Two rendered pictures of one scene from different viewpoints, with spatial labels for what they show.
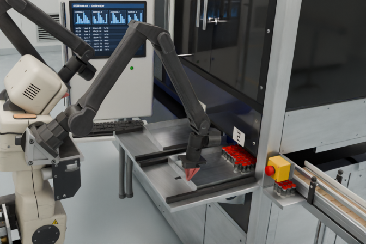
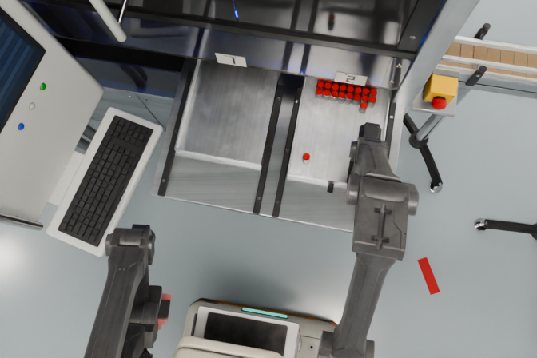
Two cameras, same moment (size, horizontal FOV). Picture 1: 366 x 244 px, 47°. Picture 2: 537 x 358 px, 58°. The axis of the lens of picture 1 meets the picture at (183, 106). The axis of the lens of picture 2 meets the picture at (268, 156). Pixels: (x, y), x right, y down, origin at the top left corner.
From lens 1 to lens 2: 1.52 m
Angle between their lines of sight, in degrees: 57
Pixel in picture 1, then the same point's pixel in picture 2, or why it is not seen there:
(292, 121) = not seen: hidden behind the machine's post
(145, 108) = (93, 94)
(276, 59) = (466, 9)
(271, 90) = (443, 40)
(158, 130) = (191, 129)
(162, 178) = (320, 206)
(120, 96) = (59, 128)
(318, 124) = not seen: outside the picture
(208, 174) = (346, 147)
